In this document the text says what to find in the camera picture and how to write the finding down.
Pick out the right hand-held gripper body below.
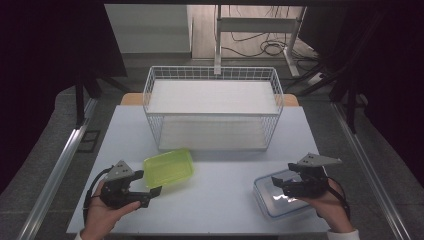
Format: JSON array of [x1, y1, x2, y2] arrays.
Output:
[[282, 152, 343, 199]]

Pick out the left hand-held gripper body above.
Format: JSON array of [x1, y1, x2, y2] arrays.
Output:
[[99, 159, 150, 210]]

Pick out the clear container with blue-rimmed lid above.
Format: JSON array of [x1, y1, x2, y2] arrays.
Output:
[[252, 168, 322, 221]]

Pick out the green plastic container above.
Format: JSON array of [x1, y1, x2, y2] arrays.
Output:
[[142, 147, 196, 190]]

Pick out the white wire shelf rack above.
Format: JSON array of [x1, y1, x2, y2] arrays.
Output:
[[142, 65, 285, 153]]

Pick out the person's left hand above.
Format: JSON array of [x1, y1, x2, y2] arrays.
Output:
[[81, 180, 142, 240]]

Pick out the person's right hand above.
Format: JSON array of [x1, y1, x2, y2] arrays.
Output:
[[298, 178, 355, 234]]

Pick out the tan wooden table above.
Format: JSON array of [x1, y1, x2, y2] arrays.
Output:
[[119, 92, 300, 108]]

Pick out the black stand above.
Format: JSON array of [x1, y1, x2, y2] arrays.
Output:
[[285, 58, 369, 135], [74, 64, 132, 130]]

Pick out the white power strip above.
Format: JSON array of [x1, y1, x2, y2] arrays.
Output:
[[307, 71, 325, 87]]

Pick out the dark curtain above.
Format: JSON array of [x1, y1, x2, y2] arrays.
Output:
[[0, 0, 128, 194], [298, 0, 424, 189]]

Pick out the white cabinet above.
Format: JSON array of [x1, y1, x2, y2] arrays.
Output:
[[104, 3, 194, 55]]

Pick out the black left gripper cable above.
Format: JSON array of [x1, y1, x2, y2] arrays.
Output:
[[82, 165, 115, 225]]

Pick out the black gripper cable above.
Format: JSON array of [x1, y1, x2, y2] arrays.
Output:
[[82, 165, 115, 225], [324, 176, 352, 222]]

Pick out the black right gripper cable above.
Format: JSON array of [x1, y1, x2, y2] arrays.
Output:
[[324, 176, 352, 222]]

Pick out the aluminium rail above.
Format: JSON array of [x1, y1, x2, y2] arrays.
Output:
[[330, 101, 413, 240], [16, 97, 98, 240]]

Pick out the black square floor frame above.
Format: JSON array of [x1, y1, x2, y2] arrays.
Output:
[[77, 129, 102, 154]]

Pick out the black floor cables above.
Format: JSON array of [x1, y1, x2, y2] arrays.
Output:
[[221, 5, 322, 63]]

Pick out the white desk frame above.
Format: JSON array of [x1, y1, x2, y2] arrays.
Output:
[[213, 4, 308, 78]]

